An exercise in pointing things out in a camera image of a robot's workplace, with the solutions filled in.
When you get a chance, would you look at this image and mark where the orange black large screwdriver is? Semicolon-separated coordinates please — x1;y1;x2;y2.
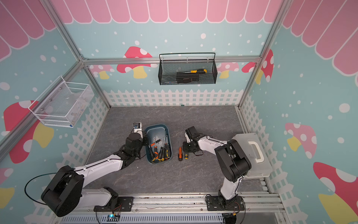
178;136;183;161

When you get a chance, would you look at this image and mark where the teal plastic storage box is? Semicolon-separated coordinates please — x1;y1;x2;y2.
145;124;172;164

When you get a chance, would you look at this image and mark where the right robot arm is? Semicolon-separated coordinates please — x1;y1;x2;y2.
183;126;252;209

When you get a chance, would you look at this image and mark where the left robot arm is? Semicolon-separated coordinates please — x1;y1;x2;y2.
41;131;148;217

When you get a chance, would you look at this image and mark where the screwdriver in box orange collar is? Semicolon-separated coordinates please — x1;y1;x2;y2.
164;137;171;161

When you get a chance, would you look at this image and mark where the yellow black screwdriver in basket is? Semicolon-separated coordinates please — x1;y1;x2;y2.
177;69;208;75

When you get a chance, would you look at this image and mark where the black object in basket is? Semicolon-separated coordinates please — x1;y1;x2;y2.
176;73;200;84

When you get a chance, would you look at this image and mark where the translucent plastic lidded case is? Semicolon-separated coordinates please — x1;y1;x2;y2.
233;133;273;179

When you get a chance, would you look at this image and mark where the green circuit board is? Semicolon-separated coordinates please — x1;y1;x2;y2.
106;214;120;222

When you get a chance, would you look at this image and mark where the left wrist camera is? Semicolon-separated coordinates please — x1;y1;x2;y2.
133;122;142;133

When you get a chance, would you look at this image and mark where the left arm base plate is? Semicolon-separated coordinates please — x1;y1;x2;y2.
93;197;134;213

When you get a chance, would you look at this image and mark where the black wire mesh basket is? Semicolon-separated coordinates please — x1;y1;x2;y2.
158;52;218;85

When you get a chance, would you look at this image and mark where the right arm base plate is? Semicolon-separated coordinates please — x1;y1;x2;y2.
205;195;245;212

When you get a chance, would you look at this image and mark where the white wire mesh basket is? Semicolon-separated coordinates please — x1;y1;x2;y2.
28;76;95;128

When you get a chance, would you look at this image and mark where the aluminium front rail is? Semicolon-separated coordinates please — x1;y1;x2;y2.
69;192;285;214

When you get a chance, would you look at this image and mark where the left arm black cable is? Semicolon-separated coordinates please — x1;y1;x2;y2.
24;172;70;206

